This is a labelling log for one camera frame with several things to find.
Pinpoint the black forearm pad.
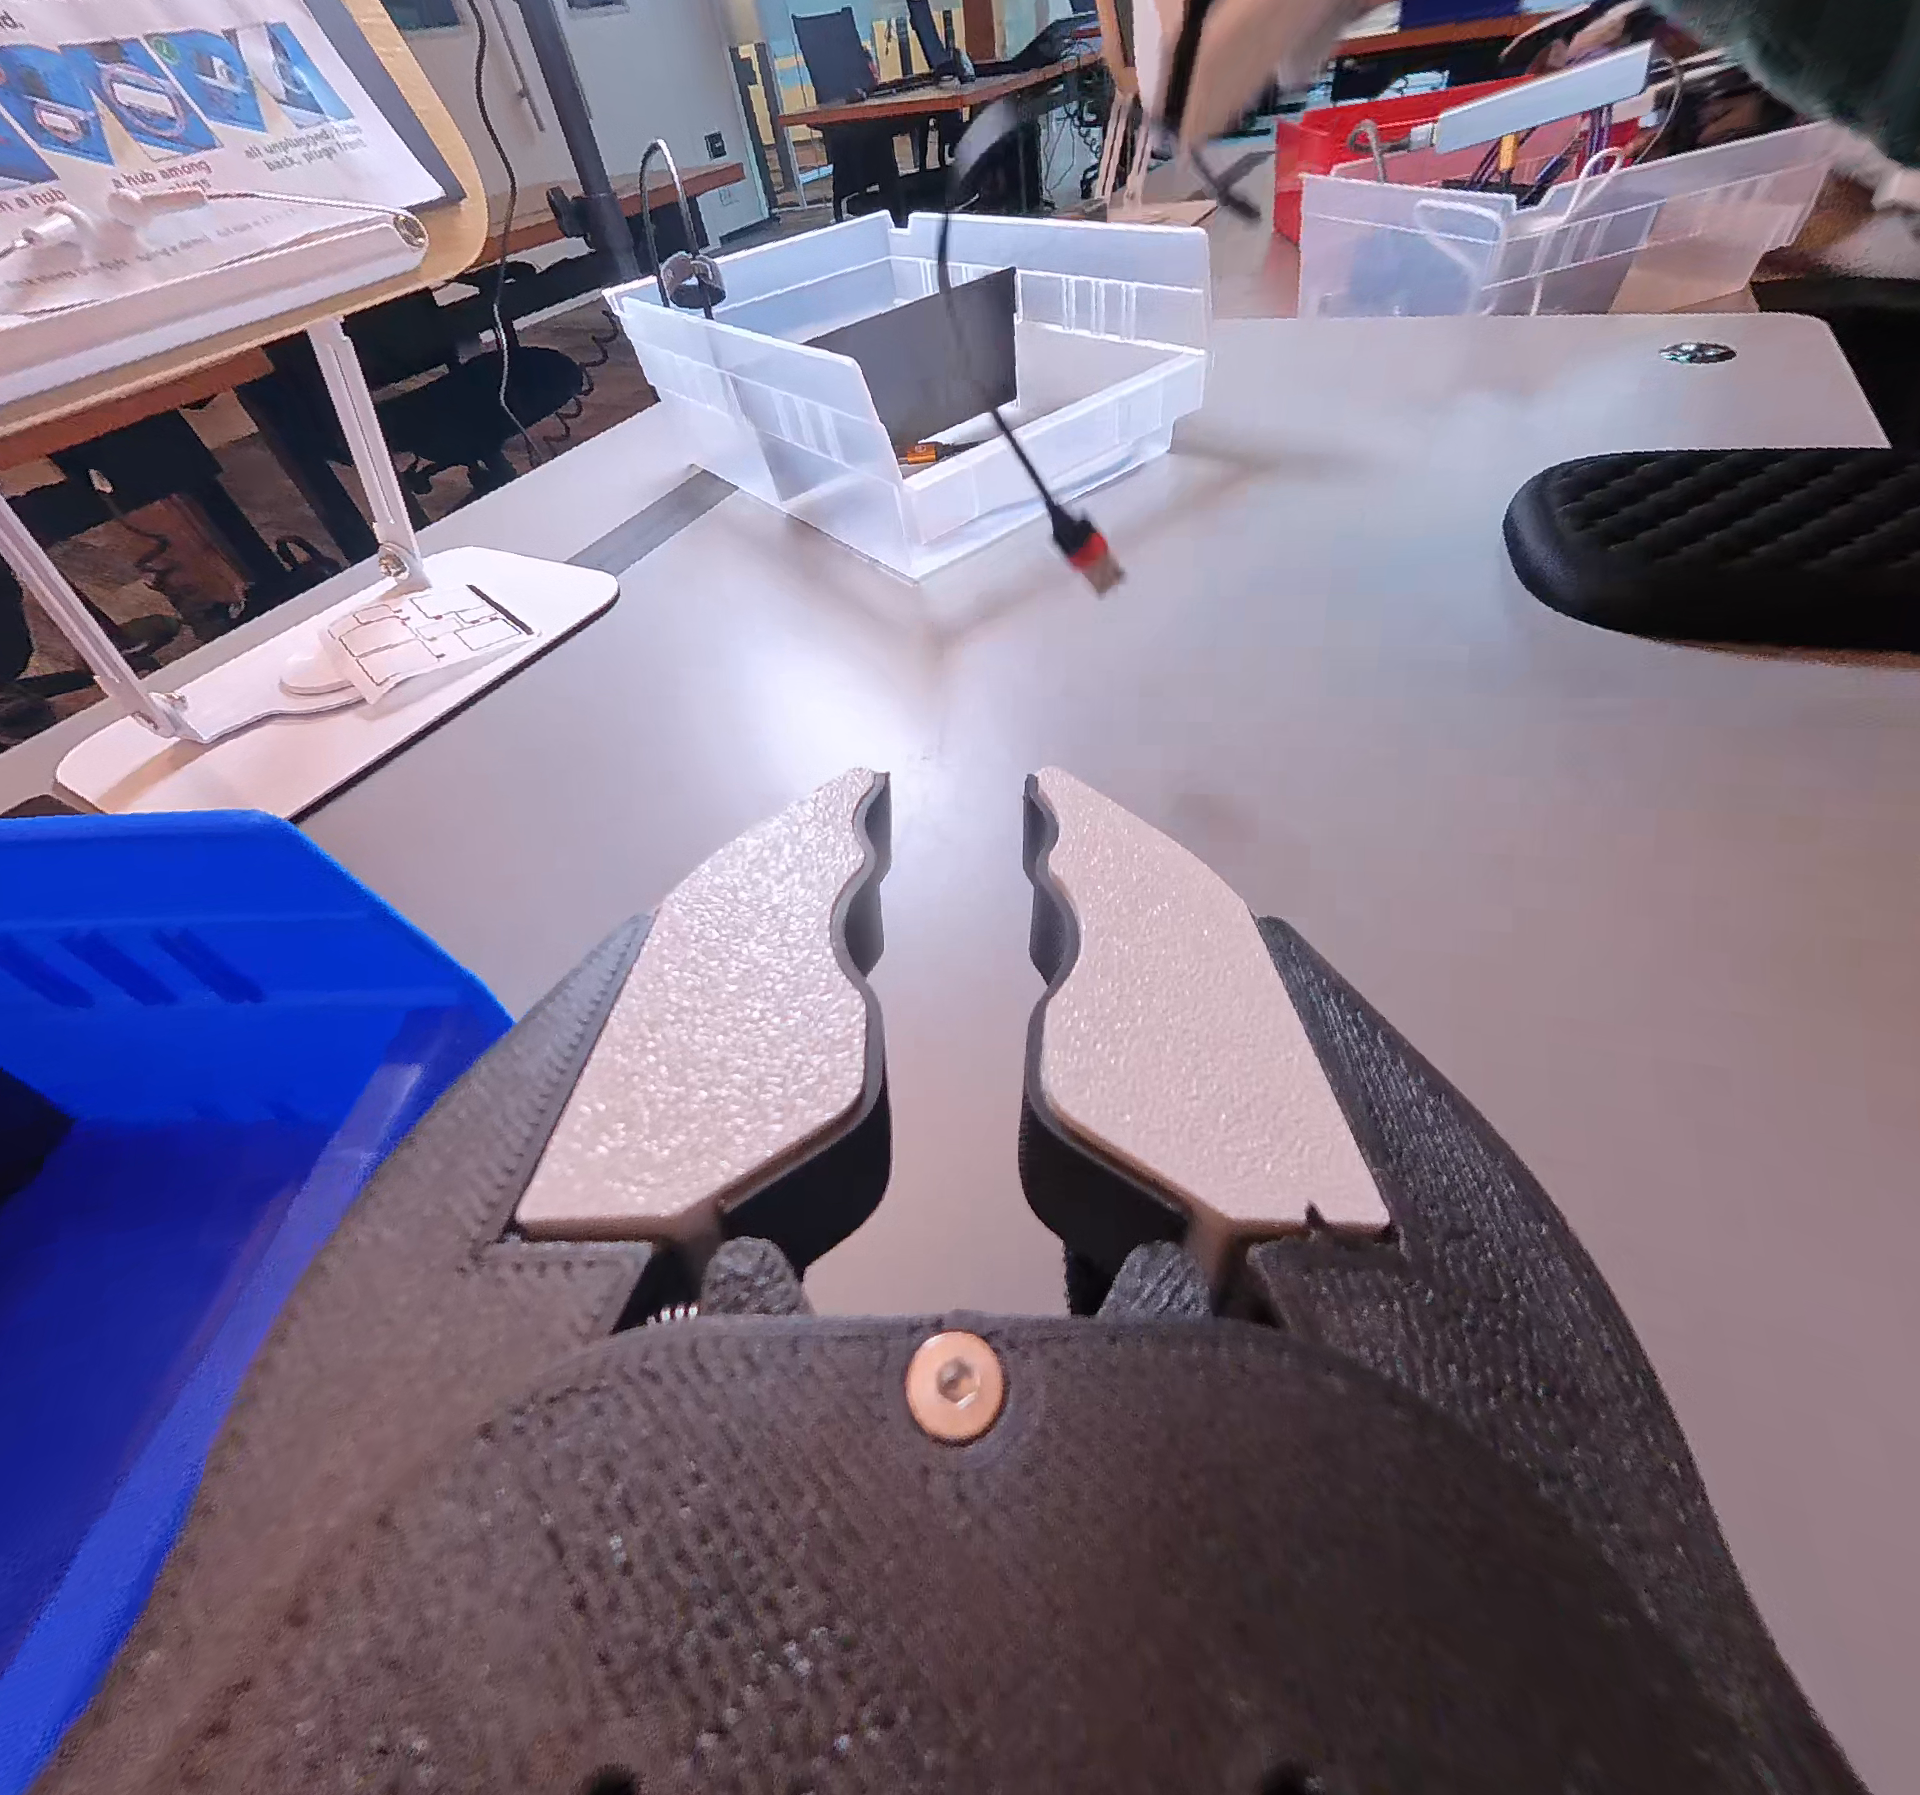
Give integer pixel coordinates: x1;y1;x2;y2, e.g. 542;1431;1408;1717
1503;447;1920;654

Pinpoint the clear plastic bin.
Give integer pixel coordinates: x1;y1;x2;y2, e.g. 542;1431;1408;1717
605;208;1215;578

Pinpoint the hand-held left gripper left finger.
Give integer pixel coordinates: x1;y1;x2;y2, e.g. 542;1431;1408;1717
514;769;895;1264

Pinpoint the blue plastic bin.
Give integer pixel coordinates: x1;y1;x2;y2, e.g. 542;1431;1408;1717
0;807;516;1713

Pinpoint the clear plastic container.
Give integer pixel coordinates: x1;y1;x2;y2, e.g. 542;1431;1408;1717
1297;119;1844;320

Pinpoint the black cable with red end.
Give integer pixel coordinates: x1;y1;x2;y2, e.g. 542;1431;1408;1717
933;85;1274;601

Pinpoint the wooden easel with black panel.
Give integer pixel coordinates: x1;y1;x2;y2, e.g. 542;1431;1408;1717
1073;0;1179;205

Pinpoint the red storage bin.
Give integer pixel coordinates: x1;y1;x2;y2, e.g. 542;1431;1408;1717
1272;96;1494;241

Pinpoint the white paper sign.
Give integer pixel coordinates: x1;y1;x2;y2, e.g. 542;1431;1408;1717
0;0;459;314

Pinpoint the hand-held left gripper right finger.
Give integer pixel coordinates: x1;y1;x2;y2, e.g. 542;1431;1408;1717
1024;769;1397;1255

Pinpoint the black office chair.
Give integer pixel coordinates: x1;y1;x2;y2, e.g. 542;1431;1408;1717
787;7;891;104
353;258;590;483

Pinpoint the black rubber power cable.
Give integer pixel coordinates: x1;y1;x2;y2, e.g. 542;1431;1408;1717
637;136;726;318

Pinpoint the light wooden sign board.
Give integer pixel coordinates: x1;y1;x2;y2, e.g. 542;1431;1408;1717
0;0;493;434

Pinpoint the white sign stand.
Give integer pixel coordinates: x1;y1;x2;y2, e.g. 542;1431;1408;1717
0;193;622;819

